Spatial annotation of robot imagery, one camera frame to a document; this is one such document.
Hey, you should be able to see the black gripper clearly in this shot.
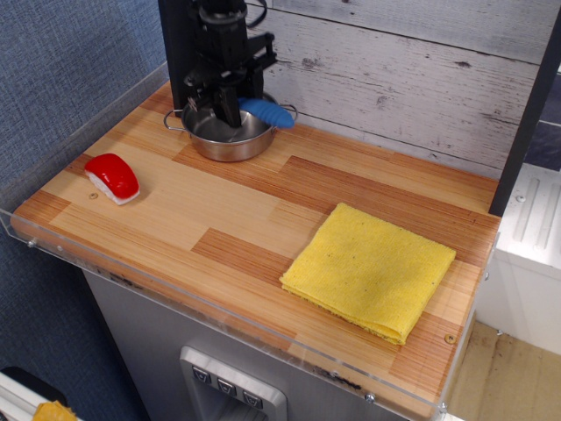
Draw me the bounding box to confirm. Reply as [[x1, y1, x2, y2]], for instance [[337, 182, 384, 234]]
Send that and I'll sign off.
[[184, 11, 277, 128]]

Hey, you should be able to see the blue handled metal scoop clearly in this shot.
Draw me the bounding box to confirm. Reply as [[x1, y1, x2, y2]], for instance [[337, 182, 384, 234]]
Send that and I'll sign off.
[[238, 98, 295, 129]]

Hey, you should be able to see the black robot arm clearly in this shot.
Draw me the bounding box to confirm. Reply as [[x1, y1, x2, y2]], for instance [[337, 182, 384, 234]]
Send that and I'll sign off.
[[184, 0, 277, 128]]

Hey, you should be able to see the yellow folded towel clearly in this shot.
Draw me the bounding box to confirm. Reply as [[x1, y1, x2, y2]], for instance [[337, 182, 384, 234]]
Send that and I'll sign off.
[[280, 203, 456, 346]]

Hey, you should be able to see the stainless steel pot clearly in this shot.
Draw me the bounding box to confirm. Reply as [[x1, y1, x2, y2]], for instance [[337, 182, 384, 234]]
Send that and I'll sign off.
[[164, 93, 299, 162]]

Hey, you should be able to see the red toy sushi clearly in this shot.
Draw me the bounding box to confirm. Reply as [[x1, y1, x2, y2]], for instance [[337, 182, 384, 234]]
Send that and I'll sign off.
[[84, 153, 140, 205]]

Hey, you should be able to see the grey metal cabinet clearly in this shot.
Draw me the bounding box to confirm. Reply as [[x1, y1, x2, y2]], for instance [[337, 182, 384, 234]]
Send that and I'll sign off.
[[85, 273, 398, 420]]

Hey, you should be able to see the silver button panel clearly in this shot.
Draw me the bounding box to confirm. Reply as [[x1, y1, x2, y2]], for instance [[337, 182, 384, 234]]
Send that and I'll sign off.
[[180, 346, 288, 420]]

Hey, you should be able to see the white ribbed cabinet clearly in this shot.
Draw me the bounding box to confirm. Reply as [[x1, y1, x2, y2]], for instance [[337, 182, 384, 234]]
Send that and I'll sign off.
[[475, 164, 560, 354]]

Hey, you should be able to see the clear acrylic edge guard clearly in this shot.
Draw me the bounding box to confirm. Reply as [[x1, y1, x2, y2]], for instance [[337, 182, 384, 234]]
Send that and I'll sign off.
[[0, 208, 448, 416]]

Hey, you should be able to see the yellow object bottom corner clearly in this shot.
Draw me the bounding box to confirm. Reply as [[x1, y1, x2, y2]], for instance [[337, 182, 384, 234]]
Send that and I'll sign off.
[[32, 401, 78, 421]]

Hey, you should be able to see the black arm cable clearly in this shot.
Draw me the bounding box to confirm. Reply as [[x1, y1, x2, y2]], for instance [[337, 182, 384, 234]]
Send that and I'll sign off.
[[245, 0, 268, 30]]

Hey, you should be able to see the black left vertical post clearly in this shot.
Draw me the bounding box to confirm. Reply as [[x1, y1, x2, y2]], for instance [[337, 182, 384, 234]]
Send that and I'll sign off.
[[158, 0, 195, 110]]

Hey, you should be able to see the black vertical post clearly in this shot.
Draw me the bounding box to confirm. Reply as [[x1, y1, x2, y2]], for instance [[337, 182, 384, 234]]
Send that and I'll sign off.
[[158, 0, 195, 110], [488, 11, 560, 217]]

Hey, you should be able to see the black right vertical post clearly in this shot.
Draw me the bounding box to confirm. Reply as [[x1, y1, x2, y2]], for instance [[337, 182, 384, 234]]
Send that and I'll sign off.
[[488, 11, 560, 217]]

